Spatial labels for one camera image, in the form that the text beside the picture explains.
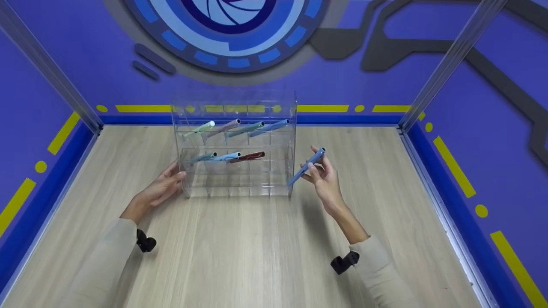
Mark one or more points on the person's left hand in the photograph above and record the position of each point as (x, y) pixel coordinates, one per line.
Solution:
(155, 191)

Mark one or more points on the dark red pen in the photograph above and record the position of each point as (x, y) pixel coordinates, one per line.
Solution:
(248, 157)

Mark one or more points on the pale green pen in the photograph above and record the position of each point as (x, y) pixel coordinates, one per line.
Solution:
(201, 128)

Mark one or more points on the teal blue pen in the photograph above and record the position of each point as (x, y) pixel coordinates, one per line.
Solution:
(204, 157)

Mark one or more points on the person's right hand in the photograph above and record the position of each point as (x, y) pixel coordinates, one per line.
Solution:
(329, 186)

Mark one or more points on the black wrist band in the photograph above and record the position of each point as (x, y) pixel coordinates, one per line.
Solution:
(146, 242)
(343, 262)

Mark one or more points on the person's left forearm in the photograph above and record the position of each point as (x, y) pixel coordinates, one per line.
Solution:
(105, 261)

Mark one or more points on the clear acrylic pen rack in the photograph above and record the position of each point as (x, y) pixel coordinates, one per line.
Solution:
(274, 179)

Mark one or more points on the mauve pen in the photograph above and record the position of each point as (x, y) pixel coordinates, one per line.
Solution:
(226, 127)

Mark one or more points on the person's right forearm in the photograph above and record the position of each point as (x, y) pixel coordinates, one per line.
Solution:
(376, 265)

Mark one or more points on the light blue pen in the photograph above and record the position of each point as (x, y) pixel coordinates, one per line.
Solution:
(227, 157)

